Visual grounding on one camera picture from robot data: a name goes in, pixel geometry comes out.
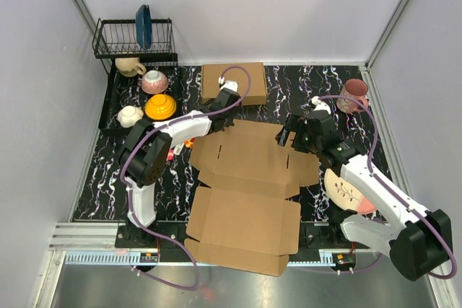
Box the brown cardboard box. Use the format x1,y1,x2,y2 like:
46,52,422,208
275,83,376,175
184,120,319,276
200,61,269,107

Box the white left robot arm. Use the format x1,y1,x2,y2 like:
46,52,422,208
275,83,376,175
118,87,243,247

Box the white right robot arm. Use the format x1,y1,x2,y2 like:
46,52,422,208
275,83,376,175
275,110,458,281

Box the closed brown cardboard box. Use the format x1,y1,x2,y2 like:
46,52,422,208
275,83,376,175
200,61,269,107

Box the pink patterned mug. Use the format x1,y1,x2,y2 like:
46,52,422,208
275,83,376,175
336,79,368,114

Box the orange sunflower plush toy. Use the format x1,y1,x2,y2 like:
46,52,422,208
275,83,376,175
184,138,195,149

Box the cream pink floral plate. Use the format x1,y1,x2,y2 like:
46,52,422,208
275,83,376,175
323,169,376,215

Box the orange yellow ribbed bowl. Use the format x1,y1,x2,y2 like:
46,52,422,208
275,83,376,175
144,94,177,120

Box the pink patterned bowl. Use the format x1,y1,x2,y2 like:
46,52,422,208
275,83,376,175
141,70,169,94

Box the pink sunflower plush toy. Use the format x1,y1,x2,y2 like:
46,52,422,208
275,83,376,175
167,149,174,161

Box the white flower-shaped cup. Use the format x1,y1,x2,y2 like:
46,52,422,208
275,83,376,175
117,105,144,128

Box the cream ceramic mug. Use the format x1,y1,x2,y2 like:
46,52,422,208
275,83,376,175
115,57,147,77

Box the blue plate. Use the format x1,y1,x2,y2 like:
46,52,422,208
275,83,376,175
135,4,152,50

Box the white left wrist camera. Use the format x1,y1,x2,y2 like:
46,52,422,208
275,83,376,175
218,76,239,94

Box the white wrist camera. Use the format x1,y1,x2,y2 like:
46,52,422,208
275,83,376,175
310,96,331,115
218,76,239,94

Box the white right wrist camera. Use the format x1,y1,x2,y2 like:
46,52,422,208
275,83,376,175
310,96,331,115

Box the black wire dish rack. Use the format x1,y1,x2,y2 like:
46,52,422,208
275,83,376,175
92,18,182,137

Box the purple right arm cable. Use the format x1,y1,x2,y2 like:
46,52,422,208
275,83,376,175
295,94,455,279

